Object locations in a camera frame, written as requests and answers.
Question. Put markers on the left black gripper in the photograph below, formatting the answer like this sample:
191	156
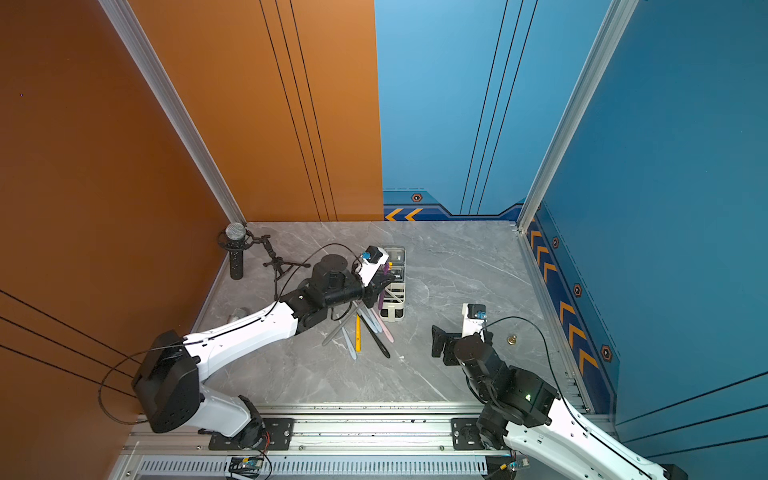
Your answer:
373	289

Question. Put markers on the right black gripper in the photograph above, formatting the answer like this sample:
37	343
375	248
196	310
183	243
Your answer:
438	343

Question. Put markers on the white blue toothbrush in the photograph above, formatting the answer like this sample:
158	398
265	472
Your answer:
349	344

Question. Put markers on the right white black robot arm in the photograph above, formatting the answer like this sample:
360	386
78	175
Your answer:
522	413

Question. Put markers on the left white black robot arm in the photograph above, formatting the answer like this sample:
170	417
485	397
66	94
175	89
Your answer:
170	382

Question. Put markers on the white toothbrush holder rack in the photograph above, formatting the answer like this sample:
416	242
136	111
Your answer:
392	302

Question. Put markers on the light blue toothbrush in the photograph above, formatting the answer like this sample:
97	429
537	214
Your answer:
366	314

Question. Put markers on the yellow toothbrush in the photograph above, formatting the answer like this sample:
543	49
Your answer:
358	326

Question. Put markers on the pink toothbrush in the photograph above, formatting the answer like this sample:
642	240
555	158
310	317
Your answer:
382	326

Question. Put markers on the black toothbrush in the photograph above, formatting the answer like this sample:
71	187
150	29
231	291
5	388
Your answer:
378	342

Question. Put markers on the near clear plastic cup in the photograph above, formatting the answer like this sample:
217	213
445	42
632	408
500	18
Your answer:
396	273

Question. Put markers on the clear plastic cup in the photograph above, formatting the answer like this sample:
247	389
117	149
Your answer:
396	255
396	273

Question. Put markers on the far clear plastic cup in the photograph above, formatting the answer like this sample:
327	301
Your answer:
396	255

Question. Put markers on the black mini tripod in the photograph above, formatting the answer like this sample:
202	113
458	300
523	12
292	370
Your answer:
279	265

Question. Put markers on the silver metal cylinder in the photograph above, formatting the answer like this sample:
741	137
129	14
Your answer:
237	314

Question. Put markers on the right green circuit board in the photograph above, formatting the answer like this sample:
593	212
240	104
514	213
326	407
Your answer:
509	470

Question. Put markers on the green circuit board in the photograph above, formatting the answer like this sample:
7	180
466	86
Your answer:
509	470
251	467

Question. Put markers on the left green circuit board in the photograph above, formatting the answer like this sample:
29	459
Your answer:
251	467

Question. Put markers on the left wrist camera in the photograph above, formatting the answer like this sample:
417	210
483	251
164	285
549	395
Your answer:
372	260

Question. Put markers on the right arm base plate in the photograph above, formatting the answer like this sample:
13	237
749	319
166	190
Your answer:
466	435

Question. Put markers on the black microphone with mount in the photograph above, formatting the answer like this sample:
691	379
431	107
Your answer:
235	239

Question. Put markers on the aluminium rail frame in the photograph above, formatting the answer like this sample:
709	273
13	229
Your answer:
362	443

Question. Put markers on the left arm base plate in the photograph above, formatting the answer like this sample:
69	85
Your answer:
271	434

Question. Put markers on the left aluminium corner post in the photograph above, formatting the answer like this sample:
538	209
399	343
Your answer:
127	26

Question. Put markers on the aluminium corner post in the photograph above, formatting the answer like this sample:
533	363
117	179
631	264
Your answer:
127	26
601	52

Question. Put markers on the right aluminium corner post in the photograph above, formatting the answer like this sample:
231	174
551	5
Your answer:
601	52

